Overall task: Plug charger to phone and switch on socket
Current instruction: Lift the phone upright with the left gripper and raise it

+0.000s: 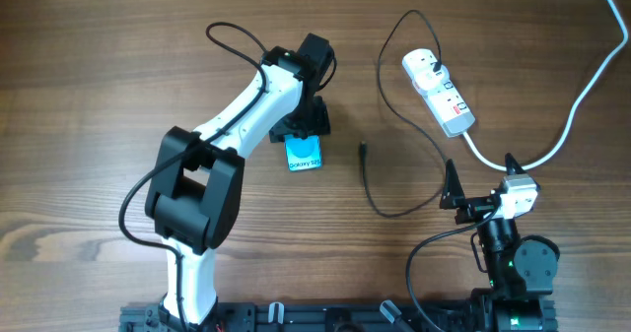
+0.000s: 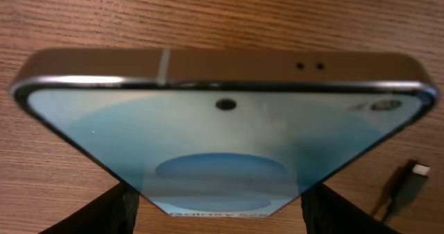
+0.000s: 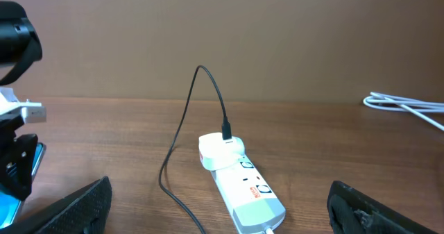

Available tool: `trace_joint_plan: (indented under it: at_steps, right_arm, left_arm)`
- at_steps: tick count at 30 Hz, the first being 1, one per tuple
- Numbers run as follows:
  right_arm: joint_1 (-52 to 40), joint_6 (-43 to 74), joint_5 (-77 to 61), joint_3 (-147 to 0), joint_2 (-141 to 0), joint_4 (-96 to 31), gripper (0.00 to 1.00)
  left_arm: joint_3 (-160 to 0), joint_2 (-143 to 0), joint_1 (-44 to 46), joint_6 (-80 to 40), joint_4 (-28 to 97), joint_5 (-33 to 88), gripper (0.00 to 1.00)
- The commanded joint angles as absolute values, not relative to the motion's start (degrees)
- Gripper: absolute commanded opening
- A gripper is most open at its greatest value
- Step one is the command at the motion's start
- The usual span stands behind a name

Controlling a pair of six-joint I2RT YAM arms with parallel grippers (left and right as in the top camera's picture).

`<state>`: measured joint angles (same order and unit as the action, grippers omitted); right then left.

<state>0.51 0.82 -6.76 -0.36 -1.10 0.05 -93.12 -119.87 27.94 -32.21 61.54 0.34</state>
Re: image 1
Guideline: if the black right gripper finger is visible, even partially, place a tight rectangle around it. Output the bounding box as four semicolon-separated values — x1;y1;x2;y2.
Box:
505;153;525;175
440;159;465;210

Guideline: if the blue Galaxy smartphone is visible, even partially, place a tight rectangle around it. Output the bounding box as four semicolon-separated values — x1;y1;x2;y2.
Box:
285;135;322;171

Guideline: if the black USB charging cable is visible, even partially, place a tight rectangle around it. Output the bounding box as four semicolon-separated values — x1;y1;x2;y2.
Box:
359;9;450;219

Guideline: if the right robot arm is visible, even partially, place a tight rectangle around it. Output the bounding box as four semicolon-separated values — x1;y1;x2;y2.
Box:
440;154;560;332

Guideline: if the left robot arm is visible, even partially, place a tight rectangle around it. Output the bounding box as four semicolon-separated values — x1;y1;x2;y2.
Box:
145;33;336;331

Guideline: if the white USB charger plug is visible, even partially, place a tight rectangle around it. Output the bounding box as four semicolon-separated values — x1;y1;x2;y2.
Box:
413;65;450;96

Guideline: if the white power strip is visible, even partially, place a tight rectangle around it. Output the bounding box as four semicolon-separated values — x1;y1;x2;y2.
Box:
402;48;475;138

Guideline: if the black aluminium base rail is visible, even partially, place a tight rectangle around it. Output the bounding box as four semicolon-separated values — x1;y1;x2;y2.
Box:
118;299;558;332

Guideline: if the white power strip cord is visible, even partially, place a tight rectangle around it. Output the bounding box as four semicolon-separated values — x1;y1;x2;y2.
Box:
461;0;631;172

